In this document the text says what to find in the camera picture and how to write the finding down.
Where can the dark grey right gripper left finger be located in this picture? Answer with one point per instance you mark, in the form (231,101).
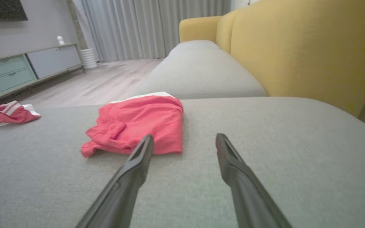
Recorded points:
(125,186)

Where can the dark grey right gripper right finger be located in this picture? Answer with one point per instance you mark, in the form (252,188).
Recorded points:
(246,190)

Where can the red shorts with white trim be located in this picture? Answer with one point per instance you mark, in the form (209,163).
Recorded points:
(144,123)

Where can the red basketball jersey white sleeves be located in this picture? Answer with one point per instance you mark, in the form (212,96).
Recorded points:
(5,115)

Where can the large grey sofa seat cushion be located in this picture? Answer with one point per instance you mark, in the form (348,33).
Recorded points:
(296,164)

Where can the small grey sofa seat cushion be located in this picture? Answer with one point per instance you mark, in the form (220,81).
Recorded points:
(198,69)

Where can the white ribbed cylindrical bin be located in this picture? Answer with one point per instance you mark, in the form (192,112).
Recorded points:
(89,58)

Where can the grey cabinet door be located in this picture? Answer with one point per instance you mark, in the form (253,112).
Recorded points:
(54,60)

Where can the low grey TV cabinet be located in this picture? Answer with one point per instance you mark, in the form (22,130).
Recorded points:
(17,76)

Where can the mint green cabinet drawer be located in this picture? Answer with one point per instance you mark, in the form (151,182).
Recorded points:
(6,65)
(13,79)

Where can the yellow sofa backrest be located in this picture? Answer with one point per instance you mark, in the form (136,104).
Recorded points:
(309,47)

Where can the grey pleated curtain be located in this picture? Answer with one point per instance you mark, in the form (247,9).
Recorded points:
(144,28)

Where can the small white figurine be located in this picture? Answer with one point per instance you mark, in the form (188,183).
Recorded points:
(60,40)

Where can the yellow sofa armrest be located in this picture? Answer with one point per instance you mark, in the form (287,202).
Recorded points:
(198,28)

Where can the black wall television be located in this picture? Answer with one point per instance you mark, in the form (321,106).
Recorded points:
(2,9)

